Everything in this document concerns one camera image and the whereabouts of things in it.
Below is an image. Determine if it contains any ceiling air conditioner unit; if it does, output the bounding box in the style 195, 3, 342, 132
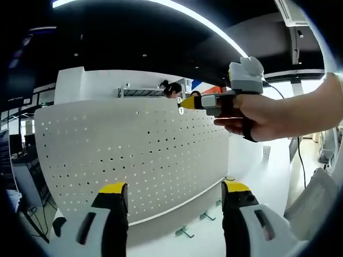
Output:
274, 0, 311, 27

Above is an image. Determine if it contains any dark gripper cable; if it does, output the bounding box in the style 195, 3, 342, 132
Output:
263, 81, 308, 188

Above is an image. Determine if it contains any metal shelving unit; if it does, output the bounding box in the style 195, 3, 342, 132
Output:
117, 83, 193, 99

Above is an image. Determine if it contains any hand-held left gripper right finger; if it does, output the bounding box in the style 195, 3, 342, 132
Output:
221, 179, 303, 257

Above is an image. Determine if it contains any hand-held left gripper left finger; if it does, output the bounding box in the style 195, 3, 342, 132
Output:
63, 182, 130, 257

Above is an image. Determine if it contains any person's right hand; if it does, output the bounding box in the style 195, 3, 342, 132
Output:
213, 93, 280, 142

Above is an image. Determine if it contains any white perforated mounting plate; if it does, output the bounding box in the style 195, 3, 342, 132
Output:
34, 96, 236, 227

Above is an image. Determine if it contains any long ceiling light strip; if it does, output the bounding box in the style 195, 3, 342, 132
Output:
52, 0, 243, 58

